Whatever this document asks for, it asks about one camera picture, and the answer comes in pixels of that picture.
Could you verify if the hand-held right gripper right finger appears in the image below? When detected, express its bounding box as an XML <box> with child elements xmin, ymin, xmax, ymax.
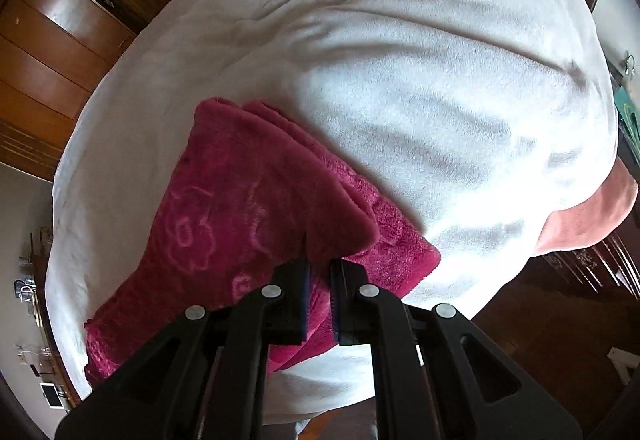
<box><xmin>330</xmin><ymin>259</ymin><xmax>584</xmax><ymax>440</ymax></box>

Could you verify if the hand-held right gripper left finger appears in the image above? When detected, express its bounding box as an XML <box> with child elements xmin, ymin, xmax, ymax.
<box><xmin>55</xmin><ymin>259</ymin><xmax>311</xmax><ymax>440</ymax></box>

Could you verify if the red fleece blanket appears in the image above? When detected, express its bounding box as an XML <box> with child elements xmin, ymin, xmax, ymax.
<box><xmin>84</xmin><ymin>96</ymin><xmax>443</xmax><ymax>390</ymax></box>

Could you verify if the white bed sheet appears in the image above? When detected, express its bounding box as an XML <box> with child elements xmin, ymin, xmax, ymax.
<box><xmin>45</xmin><ymin>0</ymin><xmax>621</xmax><ymax>436</ymax></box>

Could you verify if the pink bed sheet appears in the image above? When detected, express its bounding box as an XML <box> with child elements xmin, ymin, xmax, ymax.
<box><xmin>530</xmin><ymin>157</ymin><xmax>639</xmax><ymax>257</ymax></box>

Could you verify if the dark wooden headboard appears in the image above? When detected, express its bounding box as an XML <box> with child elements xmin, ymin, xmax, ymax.
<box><xmin>542</xmin><ymin>227</ymin><xmax>640</xmax><ymax>301</ymax></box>

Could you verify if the white tablet device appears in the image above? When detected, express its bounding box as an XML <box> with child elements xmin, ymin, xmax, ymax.
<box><xmin>39</xmin><ymin>382</ymin><xmax>67</xmax><ymax>411</ymax></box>

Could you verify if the glass side table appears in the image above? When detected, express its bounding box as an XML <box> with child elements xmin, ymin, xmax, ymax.
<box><xmin>14</xmin><ymin>227</ymin><xmax>68</xmax><ymax>373</ymax></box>

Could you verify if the teal bag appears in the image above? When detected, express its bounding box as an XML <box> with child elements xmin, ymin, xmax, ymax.
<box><xmin>614</xmin><ymin>85</ymin><xmax>640</xmax><ymax>147</ymax></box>

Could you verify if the brown wooden wardrobe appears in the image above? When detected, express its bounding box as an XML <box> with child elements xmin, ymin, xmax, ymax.
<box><xmin>0</xmin><ymin>0</ymin><xmax>196</xmax><ymax>181</ymax></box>

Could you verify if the white plastic frame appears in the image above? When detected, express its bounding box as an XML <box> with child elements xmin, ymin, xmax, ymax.
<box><xmin>607</xmin><ymin>347</ymin><xmax>639</xmax><ymax>382</ymax></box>

